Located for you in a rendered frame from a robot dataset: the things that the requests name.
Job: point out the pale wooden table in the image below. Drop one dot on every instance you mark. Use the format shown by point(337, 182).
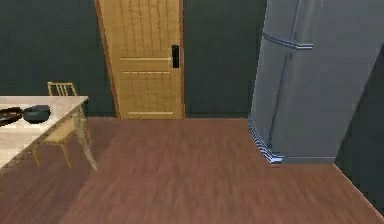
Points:
point(50, 110)

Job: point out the light wooden room door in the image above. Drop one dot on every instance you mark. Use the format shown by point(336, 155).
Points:
point(146, 66)

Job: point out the grey fridge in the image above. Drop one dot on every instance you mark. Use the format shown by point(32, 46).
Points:
point(310, 100)

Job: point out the light wooden chair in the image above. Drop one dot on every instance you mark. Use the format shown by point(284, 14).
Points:
point(60, 133)

